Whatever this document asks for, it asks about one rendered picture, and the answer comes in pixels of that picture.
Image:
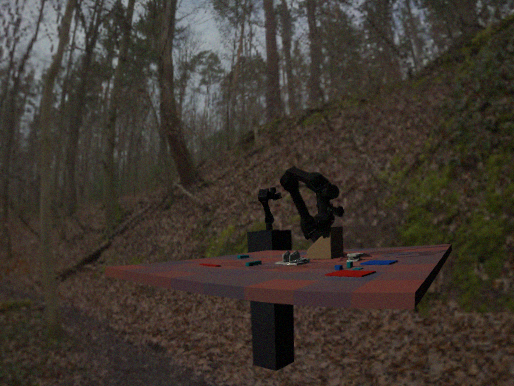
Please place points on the red flat rectangular plate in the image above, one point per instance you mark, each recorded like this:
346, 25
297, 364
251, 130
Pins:
356, 273

